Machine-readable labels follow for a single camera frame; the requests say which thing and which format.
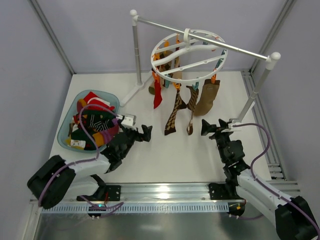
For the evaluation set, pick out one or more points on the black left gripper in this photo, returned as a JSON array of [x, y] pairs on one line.
[[137, 134]]

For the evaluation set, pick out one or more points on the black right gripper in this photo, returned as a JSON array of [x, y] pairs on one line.
[[217, 131]]

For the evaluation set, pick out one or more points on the brown yellow argyle sock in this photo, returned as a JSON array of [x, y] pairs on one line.
[[179, 104]]

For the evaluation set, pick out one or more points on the red sock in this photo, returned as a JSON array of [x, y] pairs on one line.
[[157, 94]]

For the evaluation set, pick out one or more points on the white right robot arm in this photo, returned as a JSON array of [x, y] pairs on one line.
[[291, 216]]

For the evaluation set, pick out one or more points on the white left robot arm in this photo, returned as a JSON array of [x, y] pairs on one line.
[[59, 179]]

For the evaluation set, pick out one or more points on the pile of colourful socks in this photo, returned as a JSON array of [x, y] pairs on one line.
[[93, 125]]

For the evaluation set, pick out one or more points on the white round clip hanger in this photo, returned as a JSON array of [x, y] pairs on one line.
[[193, 54]]

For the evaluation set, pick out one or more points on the plain brown sock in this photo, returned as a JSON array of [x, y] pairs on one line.
[[208, 95]]

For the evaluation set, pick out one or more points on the brown striped sock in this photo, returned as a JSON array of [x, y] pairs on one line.
[[194, 93]]

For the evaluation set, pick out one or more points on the teal clothes peg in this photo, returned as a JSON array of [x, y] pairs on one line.
[[195, 86]]

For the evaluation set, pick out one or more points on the beige patchwork argyle sock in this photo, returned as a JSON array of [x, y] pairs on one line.
[[165, 67]]

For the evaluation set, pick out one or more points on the teal plastic basket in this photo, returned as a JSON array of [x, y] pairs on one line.
[[63, 132]]

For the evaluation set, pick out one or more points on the white metal drying rack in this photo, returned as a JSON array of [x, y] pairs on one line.
[[270, 61]]

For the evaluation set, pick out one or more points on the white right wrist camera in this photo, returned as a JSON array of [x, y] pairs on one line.
[[234, 125]]

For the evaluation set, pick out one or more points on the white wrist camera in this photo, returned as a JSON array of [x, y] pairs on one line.
[[234, 125], [127, 121]]

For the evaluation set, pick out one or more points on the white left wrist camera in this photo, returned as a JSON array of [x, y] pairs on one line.
[[127, 121]]

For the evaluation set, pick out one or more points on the aluminium mounting rail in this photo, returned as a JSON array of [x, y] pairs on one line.
[[164, 192]]

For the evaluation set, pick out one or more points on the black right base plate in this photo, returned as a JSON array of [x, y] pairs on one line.
[[223, 191]]

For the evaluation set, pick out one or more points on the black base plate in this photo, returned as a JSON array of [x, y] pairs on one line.
[[107, 192], [223, 191]]

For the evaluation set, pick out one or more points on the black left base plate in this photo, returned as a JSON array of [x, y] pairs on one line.
[[107, 192]]

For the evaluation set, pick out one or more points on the white slotted cable duct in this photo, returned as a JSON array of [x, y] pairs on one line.
[[141, 208]]

